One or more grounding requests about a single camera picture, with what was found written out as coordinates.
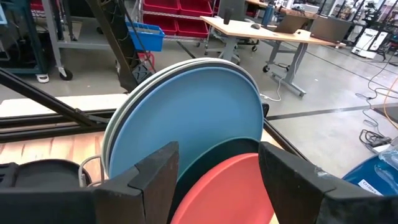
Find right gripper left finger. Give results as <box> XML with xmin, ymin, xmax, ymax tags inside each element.
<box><xmin>0</xmin><ymin>141</ymin><xmax>180</xmax><ymax>224</ymax></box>

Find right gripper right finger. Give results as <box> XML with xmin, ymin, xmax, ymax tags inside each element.
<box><xmin>257</xmin><ymin>141</ymin><xmax>398</xmax><ymax>224</ymax></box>

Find off-white plate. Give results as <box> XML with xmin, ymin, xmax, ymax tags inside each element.
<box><xmin>101</xmin><ymin>57</ymin><xmax>261</xmax><ymax>181</ymax></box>

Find teal plate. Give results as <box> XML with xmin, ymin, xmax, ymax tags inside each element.
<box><xmin>167</xmin><ymin>138</ymin><xmax>261</xmax><ymax>224</ymax></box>

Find black plate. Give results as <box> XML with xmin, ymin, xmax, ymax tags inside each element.
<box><xmin>14</xmin><ymin>158</ymin><xmax>93</xmax><ymax>189</ymax></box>

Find orange plate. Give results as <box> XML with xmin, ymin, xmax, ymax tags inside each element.
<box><xmin>170</xmin><ymin>152</ymin><xmax>276</xmax><ymax>224</ymax></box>

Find blue plate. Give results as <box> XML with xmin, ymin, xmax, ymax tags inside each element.
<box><xmin>108</xmin><ymin>66</ymin><xmax>265</xmax><ymax>187</ymax></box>

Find blue dish soap bottle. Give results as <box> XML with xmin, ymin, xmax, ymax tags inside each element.
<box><xmin>341</xmin><ymin>146</ymin><xmax>398</xmax><ymax>197</ymax></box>

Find white floor unit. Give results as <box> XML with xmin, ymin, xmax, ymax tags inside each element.
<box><xmin>351</xmin><ymin>27</ymin><xmax>389</xmax><ymax>60</ymax></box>

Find blue storage bin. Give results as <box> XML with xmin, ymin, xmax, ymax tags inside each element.
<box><xmin>126</xmin><ymin>21</ymin><xmax>165</xmax><ymax>53</ymax></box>

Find dark laptop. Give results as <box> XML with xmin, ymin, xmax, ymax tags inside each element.
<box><xmin>309</xmin><ymin>15</ymin><xmax>354</xmax><ymax>44</ymax></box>

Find grey laptop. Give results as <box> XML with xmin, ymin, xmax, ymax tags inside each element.
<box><xmin>273</xmin><ymin>14</ymin><xmax>310</xmax><ymax>34</ymax></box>

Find wooden desk grey legs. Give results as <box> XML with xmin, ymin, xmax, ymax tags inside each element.
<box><xmin>200</xmin><ymin>15</ymin><xmax>348</xmax><ymax>98</ymax></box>

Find grey wheeled cart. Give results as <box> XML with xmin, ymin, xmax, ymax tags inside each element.
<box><xmin>41</xmin><ymin>0</ymin><xmax>113</xmax><ymax>82</ymax></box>

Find dark teal cabinet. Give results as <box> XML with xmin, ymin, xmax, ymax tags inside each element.
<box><xmin>0</xmin><ymin>0</ymin><xmax>49</xmax><ymax>75</ymax></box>

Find blue water bottle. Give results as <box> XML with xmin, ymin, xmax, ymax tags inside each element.
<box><xmin>261</xmin><ymin>1</ymin><xmax>276</xmax><ymax>27</ymax></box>

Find black cup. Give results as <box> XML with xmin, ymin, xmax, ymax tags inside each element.
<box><xmin>223</xmin><ymin>6</ymin><xmax>234</xmax><ymax>26</ymax></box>

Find grey office chair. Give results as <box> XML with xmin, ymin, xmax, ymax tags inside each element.
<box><xmin>203</xmin><ymin>0</ymin><xmax>261</xmax><ymax>65</ymax></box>

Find grey wire dish rack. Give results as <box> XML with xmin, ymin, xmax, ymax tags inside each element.
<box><xmin>77</xmin><ymin>154</ymin><xmax>105</xmax><ymax>187</ymax></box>

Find black cable bundle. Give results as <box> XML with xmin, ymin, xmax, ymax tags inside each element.
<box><xmin>359</xmin><ymin>129</ymin><xmax>392</xmax><ymax>149</ymax></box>

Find white cable with plug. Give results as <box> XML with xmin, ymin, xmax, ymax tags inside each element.
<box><xmin>259</xmin><ymin>77</ymin><xmax>283</xmax><ymax>103</ymax></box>

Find yellow cable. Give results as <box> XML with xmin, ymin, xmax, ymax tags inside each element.
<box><xmin>381</xmin><ymin>77</ymin><xmax>398</xmax><ymax>131</ymax></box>

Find thin blue cable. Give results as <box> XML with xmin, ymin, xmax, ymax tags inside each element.
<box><xmin>354</xmin><ymin>52</ymin><xmax>398</xmax><ymax>131</ymax></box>

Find metal wire shelving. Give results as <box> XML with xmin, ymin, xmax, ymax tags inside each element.
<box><xmin>138</xmin><ymin>0</ymin><xmax>218</xmax><ymax>47</ymax></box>

